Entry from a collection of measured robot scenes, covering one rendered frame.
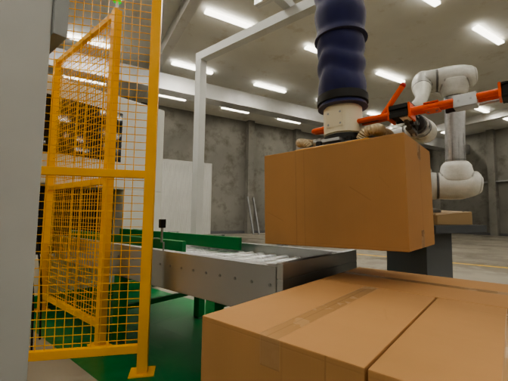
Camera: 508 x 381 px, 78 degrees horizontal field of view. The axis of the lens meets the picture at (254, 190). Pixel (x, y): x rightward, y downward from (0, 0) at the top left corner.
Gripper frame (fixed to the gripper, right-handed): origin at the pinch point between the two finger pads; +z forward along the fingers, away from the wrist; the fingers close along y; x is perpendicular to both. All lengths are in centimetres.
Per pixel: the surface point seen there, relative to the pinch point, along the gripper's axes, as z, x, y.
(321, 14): 11, 31, -49
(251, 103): -571, 574, -302
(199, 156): -159, 317, -45
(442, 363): 69, -22, 66
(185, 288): 35, 91, 77
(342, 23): 9.6, 21.6, -41.6
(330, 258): -4, 35, 61
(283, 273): 34, 35, 63
